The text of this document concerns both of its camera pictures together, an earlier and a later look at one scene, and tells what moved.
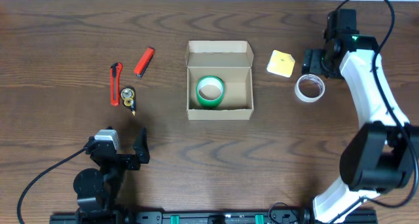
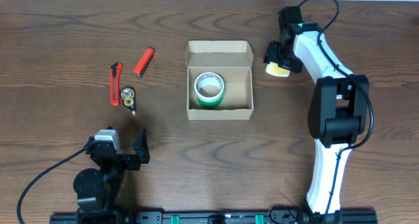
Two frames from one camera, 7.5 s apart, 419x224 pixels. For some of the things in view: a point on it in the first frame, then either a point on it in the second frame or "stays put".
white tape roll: x=307 y=99 → x=209 y=86
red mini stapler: x=143 y=63 stays put
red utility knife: x=116 y=69 stays put
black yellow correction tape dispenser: x=128 y=95 stays put
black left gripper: x=141 y=150 stays put
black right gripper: x=311 y=62 → x=294 y=64
